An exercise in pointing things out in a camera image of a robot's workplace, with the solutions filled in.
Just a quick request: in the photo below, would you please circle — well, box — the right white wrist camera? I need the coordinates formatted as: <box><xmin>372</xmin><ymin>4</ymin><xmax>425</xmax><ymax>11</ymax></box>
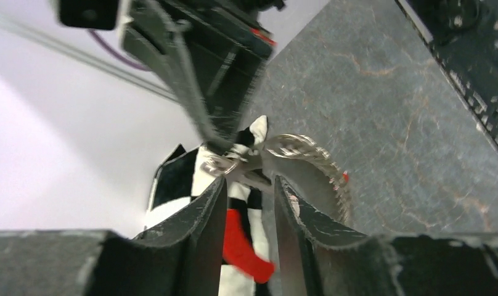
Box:
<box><xmin>49</xmin><ymin>0</ymin><xmax>129</xmax><ymax>31</ymax></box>

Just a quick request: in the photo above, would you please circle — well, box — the black white checkered pillow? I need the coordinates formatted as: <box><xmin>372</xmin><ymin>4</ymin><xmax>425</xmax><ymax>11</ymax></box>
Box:
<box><xmin>143</xmin><ymin>115</ymin><xmax>274</xmax><ymax>296</ymax></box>

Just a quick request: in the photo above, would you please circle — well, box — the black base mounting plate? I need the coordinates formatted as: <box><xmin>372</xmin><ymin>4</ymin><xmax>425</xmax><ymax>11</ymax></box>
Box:
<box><xmin>397</xmin><ymin>0</ymin><xmax>498</xmax><ymax>150</ymax></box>

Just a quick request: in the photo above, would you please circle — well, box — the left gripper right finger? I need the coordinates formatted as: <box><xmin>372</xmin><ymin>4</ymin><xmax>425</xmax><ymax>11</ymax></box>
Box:
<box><xmin>274</xmin><ymin>176</ymin><xmax>404</xmax><ymax>295</ymax></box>

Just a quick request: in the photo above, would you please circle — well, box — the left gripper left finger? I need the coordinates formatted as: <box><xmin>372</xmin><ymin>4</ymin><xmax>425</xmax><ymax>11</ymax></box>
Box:
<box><xmin>83</xmin><ymin>177</ymin><xmax>227</xmax><ymax>295</ymax></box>

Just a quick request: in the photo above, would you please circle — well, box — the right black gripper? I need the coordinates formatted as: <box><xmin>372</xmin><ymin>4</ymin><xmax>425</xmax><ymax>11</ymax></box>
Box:
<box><xmin>122</xmin><ymin>1</ymin><xmax>278</xmax><ymax>155</ymax></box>

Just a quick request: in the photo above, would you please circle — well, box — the metal keyring with red handle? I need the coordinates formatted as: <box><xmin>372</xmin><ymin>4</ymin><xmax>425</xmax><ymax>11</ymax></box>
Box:
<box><xmin>181</xmin><ymin>134</ymin><xmax>358</xmax><ymax>295</ymax></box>

